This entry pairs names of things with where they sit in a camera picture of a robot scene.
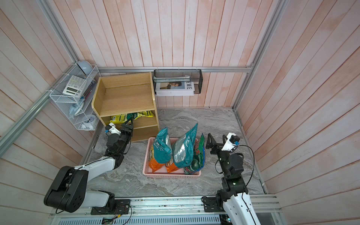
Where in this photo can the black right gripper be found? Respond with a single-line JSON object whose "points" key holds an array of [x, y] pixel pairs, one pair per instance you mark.
{"points": [[219, 149]]}

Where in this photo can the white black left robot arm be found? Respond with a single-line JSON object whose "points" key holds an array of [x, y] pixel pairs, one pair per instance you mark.
{"points": [[68, 191]]}

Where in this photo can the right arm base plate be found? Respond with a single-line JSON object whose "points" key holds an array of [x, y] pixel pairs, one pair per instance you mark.
{"points": [[211, 204]]}

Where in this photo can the wooden shelf unit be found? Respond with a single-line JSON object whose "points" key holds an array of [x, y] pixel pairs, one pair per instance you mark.
{"points": [[123, 94]]}

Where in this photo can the green blue soil bag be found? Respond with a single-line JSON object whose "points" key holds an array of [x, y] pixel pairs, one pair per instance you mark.
{"points": [[198, 161]]}

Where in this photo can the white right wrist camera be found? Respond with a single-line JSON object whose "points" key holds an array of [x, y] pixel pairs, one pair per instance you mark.
{"points": [[231, 142]]}

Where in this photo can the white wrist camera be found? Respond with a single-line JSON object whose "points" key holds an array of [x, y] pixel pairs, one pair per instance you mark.
{"points": [[111, 128], [231, 142]]}

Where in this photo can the pale blue cloth item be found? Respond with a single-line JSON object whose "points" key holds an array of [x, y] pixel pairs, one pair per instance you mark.
{"points": [[76, 109]]}

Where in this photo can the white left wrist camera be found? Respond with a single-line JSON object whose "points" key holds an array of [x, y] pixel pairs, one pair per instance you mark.
{"points": [[111, 128]]}

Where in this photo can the grey blue bowl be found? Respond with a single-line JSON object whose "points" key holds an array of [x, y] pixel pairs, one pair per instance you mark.
{"points": [[85, 67]]}

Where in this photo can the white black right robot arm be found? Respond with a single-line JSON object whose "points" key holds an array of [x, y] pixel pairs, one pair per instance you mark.
{"points": [[233, 198]]}

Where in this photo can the yellow green packet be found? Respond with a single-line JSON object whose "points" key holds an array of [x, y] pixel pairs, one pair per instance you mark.
{"points": [[137, 115], [120, 119]]}

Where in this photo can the white wire wall rack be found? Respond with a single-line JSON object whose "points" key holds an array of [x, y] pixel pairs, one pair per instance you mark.
{"points": [[64, 102]]}

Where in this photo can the dark wall magazine holder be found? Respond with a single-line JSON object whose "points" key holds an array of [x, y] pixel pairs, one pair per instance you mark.
{"points": [[196, 76]]}

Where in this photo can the white magazine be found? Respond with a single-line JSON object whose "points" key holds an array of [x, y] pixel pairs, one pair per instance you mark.
{"points": [[175, 86]]}

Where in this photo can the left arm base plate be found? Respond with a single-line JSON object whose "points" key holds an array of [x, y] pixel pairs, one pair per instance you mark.
{"points": [[121, 206]]}

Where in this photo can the white calculator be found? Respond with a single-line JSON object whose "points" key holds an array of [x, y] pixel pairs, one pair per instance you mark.
{"points": [[74, 86]]}

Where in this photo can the teal orange fertilizer bag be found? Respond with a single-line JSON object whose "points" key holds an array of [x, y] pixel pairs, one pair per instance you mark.
{"points": [[160, 151], [182, 151]]}

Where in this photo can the aluminium front rail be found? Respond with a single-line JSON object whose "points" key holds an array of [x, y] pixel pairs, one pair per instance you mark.
{"points": [[171, 210]]}

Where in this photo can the pink plastic basket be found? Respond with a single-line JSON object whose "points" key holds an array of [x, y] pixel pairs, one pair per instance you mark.
{"points": [[162, 172]]}

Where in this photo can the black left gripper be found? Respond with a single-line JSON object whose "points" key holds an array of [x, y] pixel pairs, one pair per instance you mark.
{"points": [[130, 127]]}

